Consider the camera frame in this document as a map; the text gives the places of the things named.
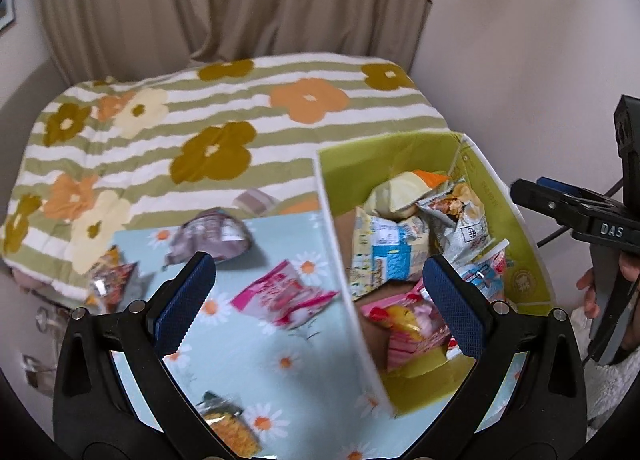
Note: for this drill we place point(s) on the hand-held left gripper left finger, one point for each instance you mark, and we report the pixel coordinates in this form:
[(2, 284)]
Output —
[(185, 305)]

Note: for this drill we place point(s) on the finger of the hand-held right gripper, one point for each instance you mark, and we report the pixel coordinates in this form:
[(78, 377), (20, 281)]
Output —
[(545, 202), (560, 184)]

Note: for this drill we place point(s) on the small mauve striped packet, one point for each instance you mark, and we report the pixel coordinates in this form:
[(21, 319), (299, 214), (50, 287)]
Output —
[(256, 201)]

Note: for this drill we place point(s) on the red printed snack packet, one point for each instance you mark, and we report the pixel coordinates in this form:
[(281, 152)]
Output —
[(112, 280)]

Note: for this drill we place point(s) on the striped floral blanket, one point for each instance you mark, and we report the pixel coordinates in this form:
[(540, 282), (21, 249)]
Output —
[(200, 105)]

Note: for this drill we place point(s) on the mauve snack packet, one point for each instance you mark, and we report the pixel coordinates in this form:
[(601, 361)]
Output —
[(210, 237)]

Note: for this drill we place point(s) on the light blue daisy tablecloth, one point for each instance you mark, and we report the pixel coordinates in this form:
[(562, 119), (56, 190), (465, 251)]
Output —
[(260, 365)]

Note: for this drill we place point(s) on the person's right hand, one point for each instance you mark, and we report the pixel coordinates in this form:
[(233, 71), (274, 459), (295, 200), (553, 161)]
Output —
[(589, 290)]

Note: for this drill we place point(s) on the yellow noodle snack packet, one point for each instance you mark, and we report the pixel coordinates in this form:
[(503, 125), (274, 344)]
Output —
[(230, 427)]

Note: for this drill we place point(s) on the pink and yellow snack packet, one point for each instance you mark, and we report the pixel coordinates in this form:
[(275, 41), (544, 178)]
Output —
[(400, 320)]

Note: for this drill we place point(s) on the white red-edged snack packet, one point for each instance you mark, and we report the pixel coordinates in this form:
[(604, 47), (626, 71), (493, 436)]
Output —
[(482, 272)]

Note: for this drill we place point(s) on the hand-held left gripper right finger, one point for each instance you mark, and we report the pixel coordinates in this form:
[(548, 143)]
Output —
[(452, 310)]

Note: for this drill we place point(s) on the green cardboard box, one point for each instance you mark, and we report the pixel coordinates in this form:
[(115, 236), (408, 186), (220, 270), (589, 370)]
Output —
[(350, 175)]

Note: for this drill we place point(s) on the grey printed snack packet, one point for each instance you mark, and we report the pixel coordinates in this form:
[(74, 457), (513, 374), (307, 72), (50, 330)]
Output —
[(460, 225)]

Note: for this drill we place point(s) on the pale yellow blue snack packet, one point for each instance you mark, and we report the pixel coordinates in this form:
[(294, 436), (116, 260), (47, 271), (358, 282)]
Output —
[(385, 250)]

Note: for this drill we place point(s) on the yellow-green chip bag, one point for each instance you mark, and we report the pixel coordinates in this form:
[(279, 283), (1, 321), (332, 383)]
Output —
[(395, 192)]

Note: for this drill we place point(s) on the white fluffy garment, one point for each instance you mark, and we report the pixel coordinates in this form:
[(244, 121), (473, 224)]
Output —
[(607, 390)]

